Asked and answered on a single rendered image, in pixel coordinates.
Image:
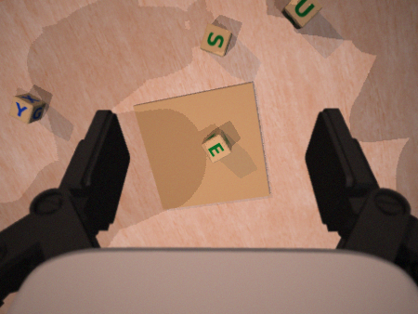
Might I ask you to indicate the tan flat mat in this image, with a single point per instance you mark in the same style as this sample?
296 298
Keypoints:
173 131

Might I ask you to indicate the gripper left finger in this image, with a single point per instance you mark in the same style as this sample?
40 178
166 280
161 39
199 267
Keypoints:
86 200

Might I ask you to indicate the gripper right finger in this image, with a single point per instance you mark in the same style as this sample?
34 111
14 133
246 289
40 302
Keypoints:
369 219

